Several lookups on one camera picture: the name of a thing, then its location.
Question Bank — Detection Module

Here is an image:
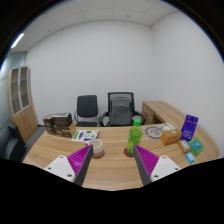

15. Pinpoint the green drink bottle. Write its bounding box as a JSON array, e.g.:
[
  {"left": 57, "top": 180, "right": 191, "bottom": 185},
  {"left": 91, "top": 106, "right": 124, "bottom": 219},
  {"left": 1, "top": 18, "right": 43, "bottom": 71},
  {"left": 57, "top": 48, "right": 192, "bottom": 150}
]
[{"left": 126, "top": 118, "right": 144, "bottom": 156}]

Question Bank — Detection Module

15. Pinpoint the black mesh office chair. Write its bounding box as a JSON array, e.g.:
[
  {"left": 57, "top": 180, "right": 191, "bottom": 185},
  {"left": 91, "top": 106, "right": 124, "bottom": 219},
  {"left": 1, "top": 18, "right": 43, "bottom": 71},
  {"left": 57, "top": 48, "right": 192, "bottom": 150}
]
[{"left": 100, "top": 91, "right": 147, "bottom": 128}]

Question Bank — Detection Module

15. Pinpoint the orange cardboard box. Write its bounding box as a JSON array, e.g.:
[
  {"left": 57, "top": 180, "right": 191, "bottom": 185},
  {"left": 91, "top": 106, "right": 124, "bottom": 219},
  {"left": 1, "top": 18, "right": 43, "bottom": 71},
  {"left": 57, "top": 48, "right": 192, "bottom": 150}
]
[{"left": 159, "top": 128, "right": 183, "bottom": 146}]

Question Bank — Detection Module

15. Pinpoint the printed paper leaflet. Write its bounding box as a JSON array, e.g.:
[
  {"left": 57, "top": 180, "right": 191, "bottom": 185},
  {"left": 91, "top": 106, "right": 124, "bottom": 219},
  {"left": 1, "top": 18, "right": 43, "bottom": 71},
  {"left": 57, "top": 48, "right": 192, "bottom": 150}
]
[{"left": 70, "top": 129, "right": 101, "bottom": 143}]

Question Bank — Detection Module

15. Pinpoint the wooden side desk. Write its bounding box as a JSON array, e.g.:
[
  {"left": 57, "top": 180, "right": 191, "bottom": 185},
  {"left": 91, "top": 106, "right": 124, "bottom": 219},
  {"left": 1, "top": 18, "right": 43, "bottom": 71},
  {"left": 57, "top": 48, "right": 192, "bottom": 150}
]
[{"left": 141, "top": 100, "right": 188, "bottom": 126}]

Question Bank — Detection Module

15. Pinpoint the black armchair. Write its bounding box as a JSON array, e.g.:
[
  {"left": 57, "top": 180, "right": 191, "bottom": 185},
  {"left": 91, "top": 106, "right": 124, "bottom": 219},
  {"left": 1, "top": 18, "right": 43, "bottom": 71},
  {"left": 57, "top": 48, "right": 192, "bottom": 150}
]
[{"left": 0, "top": 123, "right": 28, "bottom": 163}]

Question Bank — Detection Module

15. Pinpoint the flat round red coaster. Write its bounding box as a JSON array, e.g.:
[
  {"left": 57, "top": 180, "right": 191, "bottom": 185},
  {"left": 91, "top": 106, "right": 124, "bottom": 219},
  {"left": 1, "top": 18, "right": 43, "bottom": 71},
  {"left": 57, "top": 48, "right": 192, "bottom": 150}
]
[{"left": 123, "top": 146, "right": 136, "bottom": 158}]

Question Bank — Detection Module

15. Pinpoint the stack of dark cardboard boxes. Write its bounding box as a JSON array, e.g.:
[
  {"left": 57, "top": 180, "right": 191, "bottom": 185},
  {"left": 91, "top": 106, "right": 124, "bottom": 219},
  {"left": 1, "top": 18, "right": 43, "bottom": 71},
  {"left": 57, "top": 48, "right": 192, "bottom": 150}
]
[{"left": 42, "top": 112, "right": 78, "bottom": 139}]

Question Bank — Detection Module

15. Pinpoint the tan snack packet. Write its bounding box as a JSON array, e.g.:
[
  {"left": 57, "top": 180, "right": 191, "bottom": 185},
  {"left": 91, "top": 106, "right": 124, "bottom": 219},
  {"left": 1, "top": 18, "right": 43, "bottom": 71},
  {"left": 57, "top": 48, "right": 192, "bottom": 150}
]
[{"left": 176, "top": 139, "right": 192, "bottom": 154}]

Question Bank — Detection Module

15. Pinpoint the white and brown cup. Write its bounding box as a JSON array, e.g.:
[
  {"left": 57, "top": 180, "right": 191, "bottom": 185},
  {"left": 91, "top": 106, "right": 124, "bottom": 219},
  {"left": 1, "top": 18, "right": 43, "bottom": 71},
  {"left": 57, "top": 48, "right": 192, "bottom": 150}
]
[{"left": 87, "top": 138, "right": 106, "bottom": 160}]

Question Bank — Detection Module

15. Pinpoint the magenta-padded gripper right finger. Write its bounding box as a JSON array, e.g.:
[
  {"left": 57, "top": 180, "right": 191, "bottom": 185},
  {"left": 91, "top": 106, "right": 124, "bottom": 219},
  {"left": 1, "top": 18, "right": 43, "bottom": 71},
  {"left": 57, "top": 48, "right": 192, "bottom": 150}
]
[{"left": 133, "top": 144, "right": 183, "bottom": 186}]

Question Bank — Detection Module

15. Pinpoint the green packet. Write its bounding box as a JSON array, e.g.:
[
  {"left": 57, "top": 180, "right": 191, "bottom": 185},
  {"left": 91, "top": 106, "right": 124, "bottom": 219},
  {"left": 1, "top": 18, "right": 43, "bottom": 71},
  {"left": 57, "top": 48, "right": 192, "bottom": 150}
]
[{"left": 187, "top": 137, "right": 205, "bottom": 157}]

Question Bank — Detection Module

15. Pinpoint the ceiling light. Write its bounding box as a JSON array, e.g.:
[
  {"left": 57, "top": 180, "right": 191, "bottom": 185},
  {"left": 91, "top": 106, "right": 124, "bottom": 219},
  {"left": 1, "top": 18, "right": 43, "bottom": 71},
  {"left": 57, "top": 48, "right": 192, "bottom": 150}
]
[{"left": 10, "top": 32, "right": 25, "bottom": 49}]

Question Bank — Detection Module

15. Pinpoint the purple pouch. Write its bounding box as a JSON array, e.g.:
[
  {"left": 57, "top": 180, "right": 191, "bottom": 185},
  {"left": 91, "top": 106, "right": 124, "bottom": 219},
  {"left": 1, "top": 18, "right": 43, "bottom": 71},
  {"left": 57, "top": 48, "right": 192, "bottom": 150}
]
[{"left": 180, "top": 114, "right": 200, "bottom": 142}]

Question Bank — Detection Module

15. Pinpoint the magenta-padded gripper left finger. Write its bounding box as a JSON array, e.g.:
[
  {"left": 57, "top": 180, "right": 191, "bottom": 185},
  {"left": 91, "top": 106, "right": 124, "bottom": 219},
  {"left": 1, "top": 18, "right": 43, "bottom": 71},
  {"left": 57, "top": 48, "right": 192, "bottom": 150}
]
[{"left": 43, "top": 143, "right": 95, "bottom": 187}]

